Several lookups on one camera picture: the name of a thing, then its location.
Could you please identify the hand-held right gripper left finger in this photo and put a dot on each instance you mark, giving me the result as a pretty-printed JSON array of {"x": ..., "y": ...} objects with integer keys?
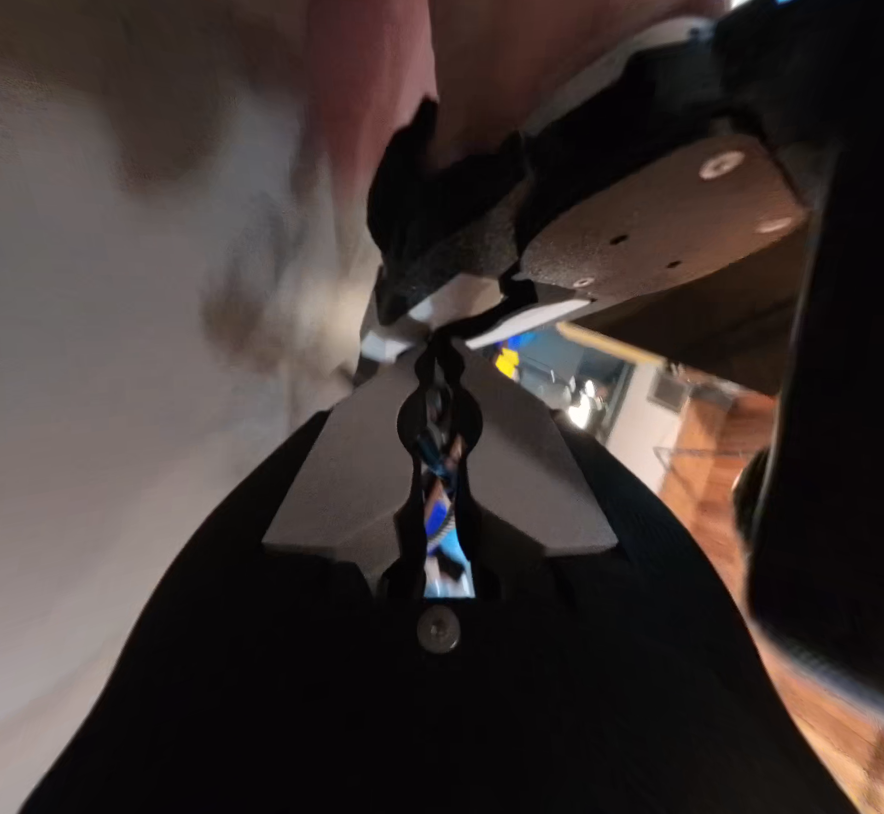
[{"x": 331, "y": 482}]

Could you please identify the grey wall vent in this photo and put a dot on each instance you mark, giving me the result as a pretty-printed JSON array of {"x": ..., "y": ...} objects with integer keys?
[{"x": 666, "y": 391}]

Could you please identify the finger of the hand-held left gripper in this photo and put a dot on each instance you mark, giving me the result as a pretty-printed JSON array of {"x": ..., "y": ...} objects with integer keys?
[
  {"x": 525, "y": 323},
  {"x": 383, "y": 346}
]

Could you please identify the large beige framed mirror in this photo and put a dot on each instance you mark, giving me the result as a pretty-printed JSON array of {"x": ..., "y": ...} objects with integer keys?
[{"x": 608, "y": 342}]

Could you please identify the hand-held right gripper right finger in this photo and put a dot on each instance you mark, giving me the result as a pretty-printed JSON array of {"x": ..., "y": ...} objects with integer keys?
[{"x": 539, "y": 482}]

